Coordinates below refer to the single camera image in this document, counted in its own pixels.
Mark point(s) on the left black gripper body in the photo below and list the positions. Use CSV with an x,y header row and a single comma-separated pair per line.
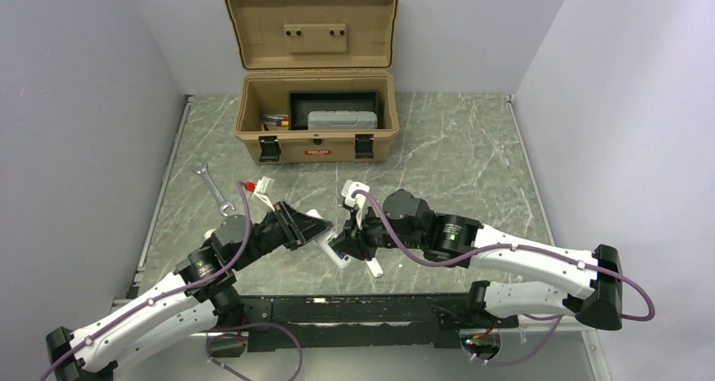
x,y
280,231

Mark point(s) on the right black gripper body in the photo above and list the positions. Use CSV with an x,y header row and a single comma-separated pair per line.
x,y
373,233

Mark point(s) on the white battery cover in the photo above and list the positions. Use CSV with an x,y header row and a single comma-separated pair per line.
x,y
375,268

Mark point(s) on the white remote control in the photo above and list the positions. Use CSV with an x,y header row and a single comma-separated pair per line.
x,y
323,241

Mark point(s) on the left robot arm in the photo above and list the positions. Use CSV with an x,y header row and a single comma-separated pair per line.
x,y
198,294

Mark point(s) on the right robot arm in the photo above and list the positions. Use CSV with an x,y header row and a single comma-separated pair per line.
x,y
586,285

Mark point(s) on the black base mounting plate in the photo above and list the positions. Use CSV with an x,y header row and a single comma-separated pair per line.
x,y
428,319

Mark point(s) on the silver open-end wrench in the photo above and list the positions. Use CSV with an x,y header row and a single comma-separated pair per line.
x,y
225,207

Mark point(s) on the grey plastic case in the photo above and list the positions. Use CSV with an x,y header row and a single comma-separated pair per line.
x,y
342,120

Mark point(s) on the black toolbox tray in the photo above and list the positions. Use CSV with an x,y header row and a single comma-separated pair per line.
x,y
301,103

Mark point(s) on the tan plastic toolbox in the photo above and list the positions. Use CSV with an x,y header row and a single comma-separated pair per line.
x,y
316,45

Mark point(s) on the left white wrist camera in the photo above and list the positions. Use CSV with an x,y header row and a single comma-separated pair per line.
x,y
259,190

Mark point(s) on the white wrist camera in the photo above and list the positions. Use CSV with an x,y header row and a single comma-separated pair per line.
x,y
259,190
354,199

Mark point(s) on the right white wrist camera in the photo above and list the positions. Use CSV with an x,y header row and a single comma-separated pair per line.
x,y
354,199

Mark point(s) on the orange handled tool in toolbox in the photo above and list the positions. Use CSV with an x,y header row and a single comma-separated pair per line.
x,y
272,122

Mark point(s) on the aluminium rail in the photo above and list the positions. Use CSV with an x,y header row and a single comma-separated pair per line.
x,y
228,309

